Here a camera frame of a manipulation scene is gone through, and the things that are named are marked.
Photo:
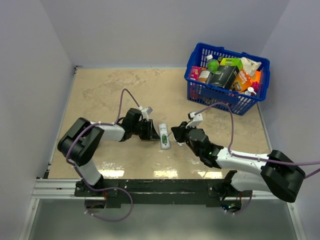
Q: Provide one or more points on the orange jar white label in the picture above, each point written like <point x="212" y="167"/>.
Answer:
<point x="204" y="76"/>

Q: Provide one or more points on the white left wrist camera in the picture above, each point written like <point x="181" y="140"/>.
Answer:
<point x="145" y="112"/>

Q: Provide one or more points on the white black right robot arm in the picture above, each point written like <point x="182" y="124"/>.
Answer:
<point x="273" y="172"/>

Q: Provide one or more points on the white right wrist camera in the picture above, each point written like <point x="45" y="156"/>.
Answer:
<point x="194" y="119"/>

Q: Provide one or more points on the white crumpled bag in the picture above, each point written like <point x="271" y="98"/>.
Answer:
<point x="250" y="66"/>

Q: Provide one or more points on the green AA battery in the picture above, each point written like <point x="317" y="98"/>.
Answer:
<point x="164" y="139"/>

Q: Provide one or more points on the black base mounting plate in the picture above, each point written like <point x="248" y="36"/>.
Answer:
<point x="207" y="192"/>

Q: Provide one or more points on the white battery cover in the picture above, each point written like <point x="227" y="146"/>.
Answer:
<point x="180" y="144"/>

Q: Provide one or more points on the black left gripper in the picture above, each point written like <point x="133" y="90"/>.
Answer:
<point x="151" y="133"/>

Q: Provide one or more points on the black green razor box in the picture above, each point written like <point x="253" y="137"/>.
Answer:
<point x="226" y="73"/>

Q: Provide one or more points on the green bottle white cap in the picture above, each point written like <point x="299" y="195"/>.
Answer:
<point x="212" y="64"/>

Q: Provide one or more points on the pink box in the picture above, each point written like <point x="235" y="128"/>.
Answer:
<point x="195" y="72"/>

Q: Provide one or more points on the blue plastic basket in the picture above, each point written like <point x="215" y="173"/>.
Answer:
<point x="207" y="94"/>

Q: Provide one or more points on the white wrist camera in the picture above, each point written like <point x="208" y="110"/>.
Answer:
<point x="145" y="112"/>
<point x="194" y="119"/>

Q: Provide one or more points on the bright orange package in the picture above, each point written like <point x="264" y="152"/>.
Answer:
<point x="256" y="77"/>

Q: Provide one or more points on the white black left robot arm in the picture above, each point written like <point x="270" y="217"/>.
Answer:
<point x="80" y="142"/>

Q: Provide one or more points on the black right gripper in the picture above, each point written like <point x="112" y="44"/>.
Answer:
<point x="179" y="132"/>

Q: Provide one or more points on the orange razor package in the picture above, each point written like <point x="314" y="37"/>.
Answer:
<point x="242" y="82"/>

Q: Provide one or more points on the white remote control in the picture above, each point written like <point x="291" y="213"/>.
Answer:
<point x="163" y="129"/>

